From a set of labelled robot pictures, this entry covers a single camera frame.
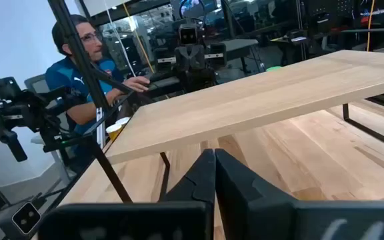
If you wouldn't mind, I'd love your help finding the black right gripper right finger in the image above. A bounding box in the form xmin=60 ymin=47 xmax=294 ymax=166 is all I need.
xmin=214 ymin=148 xmax=384 ymax=240

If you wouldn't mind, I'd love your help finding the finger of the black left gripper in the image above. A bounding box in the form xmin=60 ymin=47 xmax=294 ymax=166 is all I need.
xmin=154 ymin=48 xmax=177 ymax=72
xmin=205 ymin=42 xmax=228 ymax=69

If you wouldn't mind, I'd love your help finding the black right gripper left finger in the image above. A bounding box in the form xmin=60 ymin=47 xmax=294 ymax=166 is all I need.
xmin=37 ymin=149 xmax=217 ymax=240

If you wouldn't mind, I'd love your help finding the orange medicine bottle white cap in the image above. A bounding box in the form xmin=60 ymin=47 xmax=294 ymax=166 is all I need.
xmin=115 ymin=116 xmax=131 ymax=129
xmin=105 ymin=123 xmax=123 ymax=141

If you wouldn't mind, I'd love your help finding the dark office desk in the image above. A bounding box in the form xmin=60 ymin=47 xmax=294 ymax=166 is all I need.
xmin=208 ymin=39 xmax=266 ymax=74

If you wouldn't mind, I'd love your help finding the grey desk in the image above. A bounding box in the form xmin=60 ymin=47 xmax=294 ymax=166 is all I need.
xmin=125 ymin=75 xmax=188 ymax=101

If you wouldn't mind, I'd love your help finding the black monitor screen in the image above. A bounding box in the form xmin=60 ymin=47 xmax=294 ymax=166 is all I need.
xmin=170 ymin=0 xmax=219 ymax=21

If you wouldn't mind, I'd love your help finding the person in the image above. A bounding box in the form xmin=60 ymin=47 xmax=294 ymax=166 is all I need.
xmin=44 ymin=13 xmax=151 ymax=174

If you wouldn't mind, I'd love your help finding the grey office chair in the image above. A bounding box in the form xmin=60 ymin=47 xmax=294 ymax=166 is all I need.
xmin=23 ymin=73 xmax=73 ymax=187

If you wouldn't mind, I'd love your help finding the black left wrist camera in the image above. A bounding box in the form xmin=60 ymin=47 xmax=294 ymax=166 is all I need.
xmin=178 ymin=23 xmax=199 ymax=46

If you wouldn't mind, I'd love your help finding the yellow cable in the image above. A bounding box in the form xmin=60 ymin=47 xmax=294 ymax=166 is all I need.
xmin=122 ymin=2 xmax=155 ymax=73
xmin=365 ymin=0 xmax=376 ymax=53

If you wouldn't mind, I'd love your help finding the white cable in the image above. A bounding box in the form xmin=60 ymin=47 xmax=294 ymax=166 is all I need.
xmin=103 ymin=0 xmax=137 ymax=77

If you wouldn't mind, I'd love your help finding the wooden shelf with black frame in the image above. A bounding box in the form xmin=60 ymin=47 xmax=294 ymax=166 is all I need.
xmin=105 ymin=49 xmax=384 ymax=204

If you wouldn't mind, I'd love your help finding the small black depth camera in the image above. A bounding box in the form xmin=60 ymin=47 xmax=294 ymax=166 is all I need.
xmin=11 ymin=201 xmax=42 ymax=235

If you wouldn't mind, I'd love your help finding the black leader arm with handle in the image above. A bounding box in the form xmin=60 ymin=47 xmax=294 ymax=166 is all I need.
xmin=0 ymin=76 xmax=89 ymax=163

